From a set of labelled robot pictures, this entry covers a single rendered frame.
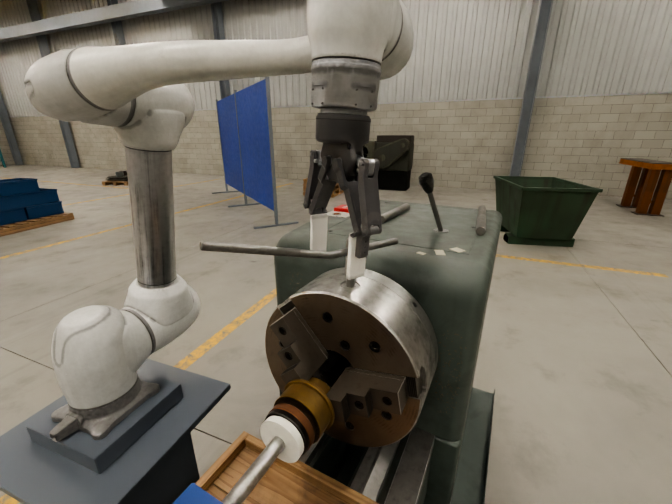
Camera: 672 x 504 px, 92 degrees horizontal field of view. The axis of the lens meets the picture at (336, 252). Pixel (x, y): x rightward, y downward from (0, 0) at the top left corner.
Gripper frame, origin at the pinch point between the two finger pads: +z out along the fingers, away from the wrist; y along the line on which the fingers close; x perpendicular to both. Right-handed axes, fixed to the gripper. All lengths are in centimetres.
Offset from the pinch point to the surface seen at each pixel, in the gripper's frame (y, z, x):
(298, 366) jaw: 2.7, 17.1, -8.0
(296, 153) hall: -1022, 79, 533
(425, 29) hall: -694, -278, 755
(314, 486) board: 6.4, 42.0, -6.5
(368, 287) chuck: 1.8, 7.0, 6.0
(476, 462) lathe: 9, 75, 50
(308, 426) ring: 10.7, 20.3, -10.7
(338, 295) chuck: 1.8, 6.9, -0.3
